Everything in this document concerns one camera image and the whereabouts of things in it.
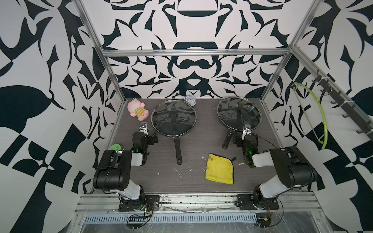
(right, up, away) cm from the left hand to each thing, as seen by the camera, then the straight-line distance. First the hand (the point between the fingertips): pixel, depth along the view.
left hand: (145, 129), depth 94 cm
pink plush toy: (-10, +14, +11) cm, 20 cm away
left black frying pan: (+18, +7, -7) cm, 21 cm away
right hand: (+64, -1, 0) cm, 64 cm away
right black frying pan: (+54, -1, -1) cm, 54 cm away
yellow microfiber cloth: (+45, -22, -10) cm, 51 cm away
